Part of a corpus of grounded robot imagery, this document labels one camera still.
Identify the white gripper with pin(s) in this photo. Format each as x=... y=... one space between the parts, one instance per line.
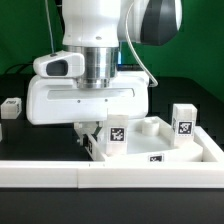
x=59 y=100

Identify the white square tabletop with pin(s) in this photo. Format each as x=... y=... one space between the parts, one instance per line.
x=148 y=140

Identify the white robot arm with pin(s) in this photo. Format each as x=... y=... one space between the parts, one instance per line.
x=82 y=83

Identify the white U-shaped fence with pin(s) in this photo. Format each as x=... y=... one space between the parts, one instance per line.
x=209 y=173

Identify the white block at left edge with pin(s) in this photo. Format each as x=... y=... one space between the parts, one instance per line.
x=1 y=134

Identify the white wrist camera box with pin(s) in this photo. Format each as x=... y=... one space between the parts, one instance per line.
x=61 y=64

